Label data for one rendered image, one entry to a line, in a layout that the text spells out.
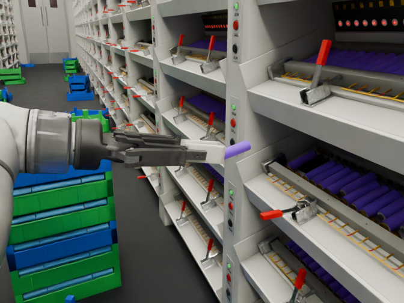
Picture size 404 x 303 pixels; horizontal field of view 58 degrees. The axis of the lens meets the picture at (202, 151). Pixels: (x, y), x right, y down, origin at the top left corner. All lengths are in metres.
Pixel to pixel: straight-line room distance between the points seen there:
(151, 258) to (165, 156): 0.88
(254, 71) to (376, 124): 0.31
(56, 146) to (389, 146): 0.41
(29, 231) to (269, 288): 0.66
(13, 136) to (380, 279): 0.49
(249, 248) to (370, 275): 0.37
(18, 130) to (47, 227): 0.62
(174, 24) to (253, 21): 0.70
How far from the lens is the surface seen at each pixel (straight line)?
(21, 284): 1.19
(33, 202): 1.07
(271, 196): 0.70
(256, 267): 0.84
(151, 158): 0.53
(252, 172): 0.76
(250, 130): 0.73
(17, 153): 0.52
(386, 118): 0.48
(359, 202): 0.61
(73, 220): 1.12
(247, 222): 0.81
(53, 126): 0.52
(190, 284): 1.26
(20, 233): 1.11
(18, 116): 0.53
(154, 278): 1.29
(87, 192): 1.09
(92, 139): 0.53
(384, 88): 0.54
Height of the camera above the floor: 0.79
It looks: 19 degrees down
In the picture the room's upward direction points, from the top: straight up
